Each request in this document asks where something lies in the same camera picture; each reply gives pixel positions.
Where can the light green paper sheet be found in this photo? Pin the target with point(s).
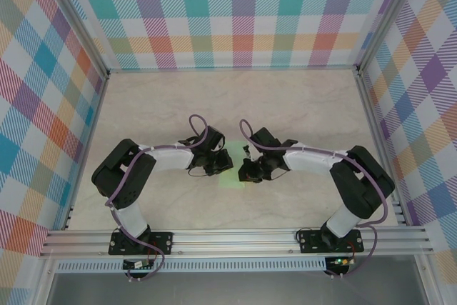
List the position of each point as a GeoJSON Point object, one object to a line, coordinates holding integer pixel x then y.
{"type": "Point", "coordinates": [232, 181]}

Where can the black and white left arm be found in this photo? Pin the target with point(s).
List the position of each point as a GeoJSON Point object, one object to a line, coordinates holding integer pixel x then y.
{"type": "Point", "coordinates": [132, 212]}

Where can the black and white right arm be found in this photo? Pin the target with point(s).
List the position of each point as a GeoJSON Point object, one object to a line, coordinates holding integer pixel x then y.
{"type": "Point", "coordinates": [357, 183]}

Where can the circuit board with green light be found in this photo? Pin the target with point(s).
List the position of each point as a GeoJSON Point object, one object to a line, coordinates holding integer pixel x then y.
{"type": "Point", "coordinates": [341, 261]}

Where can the grey metal panel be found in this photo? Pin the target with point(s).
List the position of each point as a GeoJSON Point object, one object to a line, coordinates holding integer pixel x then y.
{"type": "Point", "coordinates": [232, 290]}

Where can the small black circuit board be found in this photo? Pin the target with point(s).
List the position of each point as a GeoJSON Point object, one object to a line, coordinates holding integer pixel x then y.
{"type": "Point", "coordinates": [132, 265]}

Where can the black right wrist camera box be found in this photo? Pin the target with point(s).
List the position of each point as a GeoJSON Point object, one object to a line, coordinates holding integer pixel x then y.
{"type": "Point", "coordinates": [264, 137]}

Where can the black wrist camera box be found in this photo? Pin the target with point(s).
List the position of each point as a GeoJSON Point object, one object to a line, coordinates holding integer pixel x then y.
{"type": "Point", "coordinates": [214, 137]}
{"type": "Point", "coordinates": [264, 137]}

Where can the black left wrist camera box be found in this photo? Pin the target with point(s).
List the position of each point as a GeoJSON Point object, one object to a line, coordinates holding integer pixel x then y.
{"type": "Point", "coordinates": [214, 137]}

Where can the long aluminium mounting rail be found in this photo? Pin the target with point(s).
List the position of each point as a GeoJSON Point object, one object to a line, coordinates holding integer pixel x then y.
{"type": "Point", "coordinates": [232, 242]}

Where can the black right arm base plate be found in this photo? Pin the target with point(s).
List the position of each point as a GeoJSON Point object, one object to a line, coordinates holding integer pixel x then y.
{"type": "Point", "coordinates": [308, 242]}

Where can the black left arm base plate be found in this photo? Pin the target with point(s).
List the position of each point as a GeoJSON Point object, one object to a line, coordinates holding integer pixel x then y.
{"type": "Point", "coordinates": [164, 240]}

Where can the aluminium frame crossbar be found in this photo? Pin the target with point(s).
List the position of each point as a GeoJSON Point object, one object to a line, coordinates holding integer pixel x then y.
{"type": "Point", "coordinates": [232, 69]}

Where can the aluminium table side rail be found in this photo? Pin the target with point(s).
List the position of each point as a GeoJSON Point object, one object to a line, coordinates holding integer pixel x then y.
{"type": "Point", "coordinates": [378, 148]}
{"type": "Point", "coordinates": [87, 148]}

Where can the aluminium frame post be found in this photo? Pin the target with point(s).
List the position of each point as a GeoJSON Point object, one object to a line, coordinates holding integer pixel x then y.
{"type": "Point", "coordinates": [80, 26]}
{"type": "Point", "coordinates": [386, 15]}

